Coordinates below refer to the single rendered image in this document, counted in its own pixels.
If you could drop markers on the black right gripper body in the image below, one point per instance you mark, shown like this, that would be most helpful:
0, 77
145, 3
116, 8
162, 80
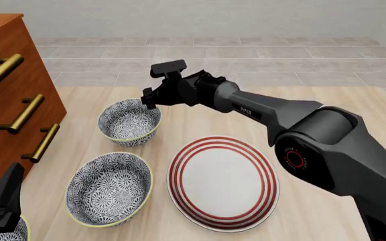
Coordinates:
168, 94

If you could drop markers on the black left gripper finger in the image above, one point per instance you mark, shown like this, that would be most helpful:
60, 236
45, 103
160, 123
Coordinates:
7, 187

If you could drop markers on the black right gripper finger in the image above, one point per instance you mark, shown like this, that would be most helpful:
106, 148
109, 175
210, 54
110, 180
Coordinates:
147, 91
149, 103

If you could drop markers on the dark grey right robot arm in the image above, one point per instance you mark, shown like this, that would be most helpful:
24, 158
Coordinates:
330, 140

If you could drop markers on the black patterned bowl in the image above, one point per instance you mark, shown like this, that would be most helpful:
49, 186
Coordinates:
129, 124
109, 190
20, 232

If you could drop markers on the small flat plate on stalk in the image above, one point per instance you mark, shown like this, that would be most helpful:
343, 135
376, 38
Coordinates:
168, 66

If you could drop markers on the white plate with red rings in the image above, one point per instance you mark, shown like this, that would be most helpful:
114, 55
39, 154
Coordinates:
223, 184

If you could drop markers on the wooden cabinet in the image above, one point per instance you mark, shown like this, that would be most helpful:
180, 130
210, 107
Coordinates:
10, 105

